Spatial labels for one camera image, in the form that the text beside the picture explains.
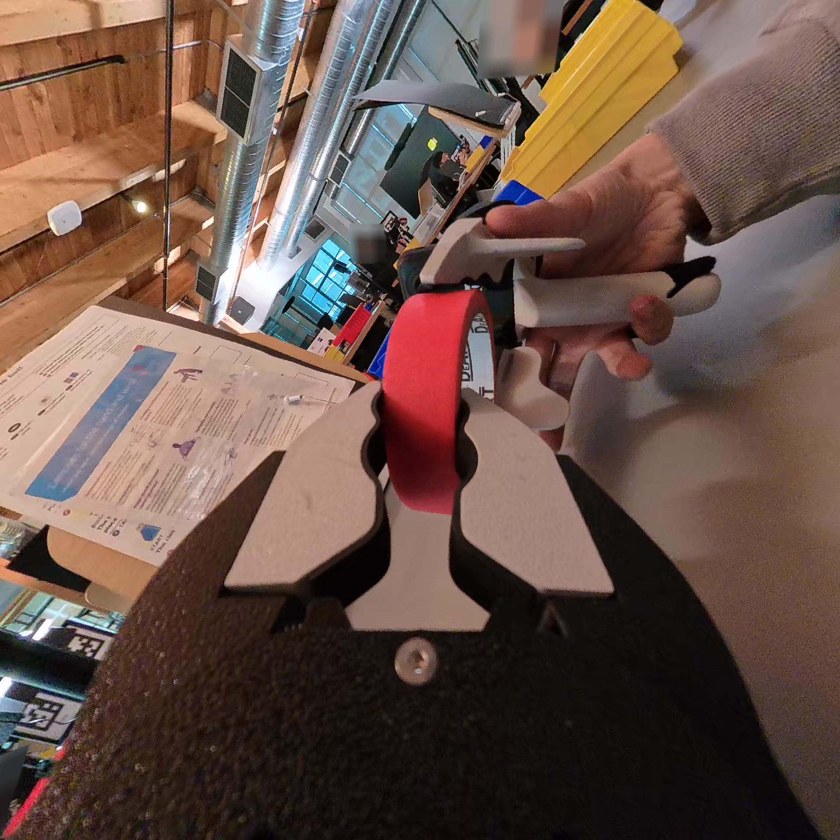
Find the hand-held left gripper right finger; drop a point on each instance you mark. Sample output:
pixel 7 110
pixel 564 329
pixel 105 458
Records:
pixel 525 512

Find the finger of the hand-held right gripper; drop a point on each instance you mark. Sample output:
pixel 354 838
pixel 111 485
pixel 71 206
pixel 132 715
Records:
pixel 463 249
pixel 528 394

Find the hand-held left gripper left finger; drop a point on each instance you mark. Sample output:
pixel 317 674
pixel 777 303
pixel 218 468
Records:
pixel 308 499

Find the red tape roll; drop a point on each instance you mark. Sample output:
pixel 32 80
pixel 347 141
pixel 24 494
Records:
pixel 420 394

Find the grey desk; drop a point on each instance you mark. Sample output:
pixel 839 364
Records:
pixel 735 472

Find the person's right hand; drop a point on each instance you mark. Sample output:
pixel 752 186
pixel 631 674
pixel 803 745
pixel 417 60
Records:
pixel 623 210

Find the black monitor screen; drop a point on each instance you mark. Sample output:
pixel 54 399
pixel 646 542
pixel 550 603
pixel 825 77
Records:
pixel 413 164

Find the red plastic bin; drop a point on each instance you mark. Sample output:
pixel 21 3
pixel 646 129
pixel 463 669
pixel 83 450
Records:
pixel 358 326

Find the large window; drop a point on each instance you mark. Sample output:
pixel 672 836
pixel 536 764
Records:
pixel 321 279

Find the black backed document stand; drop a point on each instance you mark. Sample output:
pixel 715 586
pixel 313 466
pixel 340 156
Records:
pixel 433 98

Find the printed instruction sheet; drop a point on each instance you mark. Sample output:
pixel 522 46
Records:
pixel 164 426

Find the stack of yellow bins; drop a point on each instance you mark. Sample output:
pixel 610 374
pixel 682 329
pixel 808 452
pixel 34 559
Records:
pixel 590 92

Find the wooden document stand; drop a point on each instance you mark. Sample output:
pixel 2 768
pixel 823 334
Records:
pixel 85 564

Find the black white tag board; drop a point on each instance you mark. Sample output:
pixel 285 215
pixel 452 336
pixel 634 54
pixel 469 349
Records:
pixel 43 715
pixel 82 640

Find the white ceiling access point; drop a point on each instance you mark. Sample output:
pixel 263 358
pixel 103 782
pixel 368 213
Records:
pixel 64 218

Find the silver ventilation duct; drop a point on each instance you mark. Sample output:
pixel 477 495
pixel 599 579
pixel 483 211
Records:
pixel 328 118
pixel 246 197

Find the duct vent grille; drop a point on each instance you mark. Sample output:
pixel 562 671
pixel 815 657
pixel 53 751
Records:
pixel 239 92

